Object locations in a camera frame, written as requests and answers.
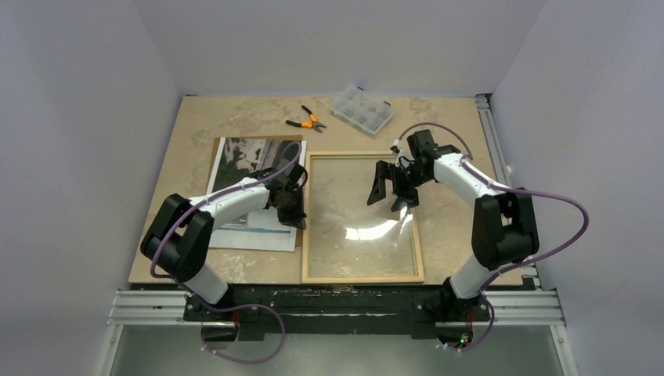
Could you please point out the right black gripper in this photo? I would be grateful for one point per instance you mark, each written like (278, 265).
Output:
(396, 183)

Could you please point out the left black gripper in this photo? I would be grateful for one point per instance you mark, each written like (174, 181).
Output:
(297, 218)

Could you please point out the green wooden picture frame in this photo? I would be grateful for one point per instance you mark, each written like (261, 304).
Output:
(347, 241)

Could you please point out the glossy photo print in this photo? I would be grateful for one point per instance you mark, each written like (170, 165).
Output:
(249, 155)

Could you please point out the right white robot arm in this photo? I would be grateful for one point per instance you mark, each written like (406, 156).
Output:
(503, 232)

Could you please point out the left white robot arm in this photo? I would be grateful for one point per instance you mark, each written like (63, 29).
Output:
(177, 241)

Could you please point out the clear plastic organizer box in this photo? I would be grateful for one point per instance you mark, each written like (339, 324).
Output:
(363, 111)

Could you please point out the orange black pliers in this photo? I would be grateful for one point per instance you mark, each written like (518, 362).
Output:
(313, 122)

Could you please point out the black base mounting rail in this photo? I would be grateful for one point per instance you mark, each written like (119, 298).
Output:
(419, 311)

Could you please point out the aluminium extrusion frame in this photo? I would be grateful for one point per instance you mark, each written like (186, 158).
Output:
(148, 335)

